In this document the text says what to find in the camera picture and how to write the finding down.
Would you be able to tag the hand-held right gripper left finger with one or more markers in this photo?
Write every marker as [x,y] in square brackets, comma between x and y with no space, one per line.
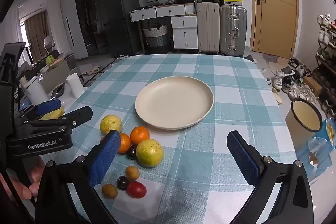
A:
[105,155]

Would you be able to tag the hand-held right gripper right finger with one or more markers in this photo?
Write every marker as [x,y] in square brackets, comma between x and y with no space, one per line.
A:
[242,158]

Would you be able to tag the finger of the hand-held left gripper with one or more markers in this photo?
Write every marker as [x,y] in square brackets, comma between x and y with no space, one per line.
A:
[50,106]
[76,116]

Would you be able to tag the orange tangerine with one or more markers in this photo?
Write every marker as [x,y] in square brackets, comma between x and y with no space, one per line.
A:
[140,135]
[124,144]

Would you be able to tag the small yellow guava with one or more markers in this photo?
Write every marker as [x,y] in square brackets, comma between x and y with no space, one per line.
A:
[111,124]

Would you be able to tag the brown kiwi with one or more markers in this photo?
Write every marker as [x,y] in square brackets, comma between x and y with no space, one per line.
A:
[132,173]
[109,191]

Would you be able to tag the large yellow green guava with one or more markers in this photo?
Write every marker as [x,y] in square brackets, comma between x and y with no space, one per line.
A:
[149,153]

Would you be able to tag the red cherry tomato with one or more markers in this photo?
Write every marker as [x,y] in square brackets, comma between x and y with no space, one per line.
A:
[136,189]

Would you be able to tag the cream round plate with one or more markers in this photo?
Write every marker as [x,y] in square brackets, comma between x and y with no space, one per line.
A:
[173,103]

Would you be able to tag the person's left hand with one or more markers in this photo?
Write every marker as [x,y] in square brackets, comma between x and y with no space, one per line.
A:
[22,191]

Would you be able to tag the yellow packet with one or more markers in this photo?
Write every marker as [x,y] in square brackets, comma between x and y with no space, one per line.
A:
[53,114]

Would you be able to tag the white paper roll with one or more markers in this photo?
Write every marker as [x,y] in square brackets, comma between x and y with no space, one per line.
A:
[36,91]
[74,85]

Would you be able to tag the dark plum upper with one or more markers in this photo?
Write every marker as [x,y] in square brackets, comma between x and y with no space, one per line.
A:
[131,152]

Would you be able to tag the dark plum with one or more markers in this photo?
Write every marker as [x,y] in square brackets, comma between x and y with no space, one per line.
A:
[122,182]
[131,152]

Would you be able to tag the dark plum lower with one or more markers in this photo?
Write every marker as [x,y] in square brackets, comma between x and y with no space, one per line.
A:
[122,182]

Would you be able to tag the teal white checked tablecloth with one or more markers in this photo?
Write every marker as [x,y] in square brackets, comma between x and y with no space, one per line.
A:
[210,161]

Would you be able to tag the beige slipper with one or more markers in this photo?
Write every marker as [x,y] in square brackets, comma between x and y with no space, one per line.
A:
[88,73]
[96,68]
[277,96]

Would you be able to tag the brown curtain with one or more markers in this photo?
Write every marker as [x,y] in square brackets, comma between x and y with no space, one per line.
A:
[36,32]

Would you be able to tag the blue snack bag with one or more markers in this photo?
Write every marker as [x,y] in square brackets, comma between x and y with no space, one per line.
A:
[319,145]

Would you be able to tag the pile of sneakers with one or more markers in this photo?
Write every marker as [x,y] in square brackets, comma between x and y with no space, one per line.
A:
[291,79]

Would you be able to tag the grey slipper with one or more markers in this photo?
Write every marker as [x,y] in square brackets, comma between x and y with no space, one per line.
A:
[250,58]

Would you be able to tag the small brown cardboard box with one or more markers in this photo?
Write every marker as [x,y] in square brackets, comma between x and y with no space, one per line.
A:
[312,86]

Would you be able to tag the black glass cabinet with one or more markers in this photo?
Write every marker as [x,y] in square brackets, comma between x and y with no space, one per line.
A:
[85,8]

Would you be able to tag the grey floor mat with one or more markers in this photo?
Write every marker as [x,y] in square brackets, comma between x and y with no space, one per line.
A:
[270,58]

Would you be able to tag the dark grey refrigerator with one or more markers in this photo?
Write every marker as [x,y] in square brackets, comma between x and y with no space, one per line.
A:
[118,16]

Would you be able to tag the woven laundry basket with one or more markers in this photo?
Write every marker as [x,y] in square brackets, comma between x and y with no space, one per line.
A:
[155,35]

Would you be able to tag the silver suitcase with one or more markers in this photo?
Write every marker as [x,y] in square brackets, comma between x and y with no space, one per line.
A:
[232,29]

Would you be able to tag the shoe rack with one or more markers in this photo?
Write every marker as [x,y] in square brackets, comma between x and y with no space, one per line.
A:
[328,56]

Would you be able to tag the beige suitcase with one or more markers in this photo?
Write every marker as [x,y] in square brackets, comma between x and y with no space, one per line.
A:
[207,27]

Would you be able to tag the white drawer dresser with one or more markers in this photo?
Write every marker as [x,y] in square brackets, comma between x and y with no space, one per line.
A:
[183,29]

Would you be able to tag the yellow black shoe box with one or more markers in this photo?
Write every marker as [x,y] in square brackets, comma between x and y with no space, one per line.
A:
[232,1]

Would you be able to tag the wooden door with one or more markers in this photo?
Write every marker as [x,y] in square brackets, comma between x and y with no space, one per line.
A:
[278,3]

